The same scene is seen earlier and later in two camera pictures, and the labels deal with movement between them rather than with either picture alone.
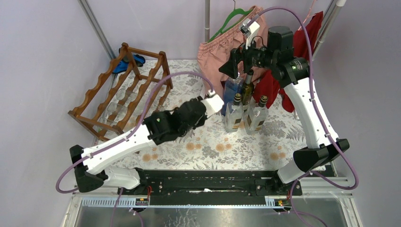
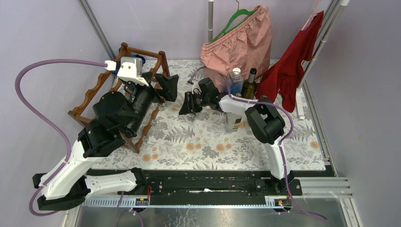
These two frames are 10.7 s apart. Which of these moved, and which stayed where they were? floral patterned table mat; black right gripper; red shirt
Moved: black right gripper
Stayed: red shirt; floral patterned table mat
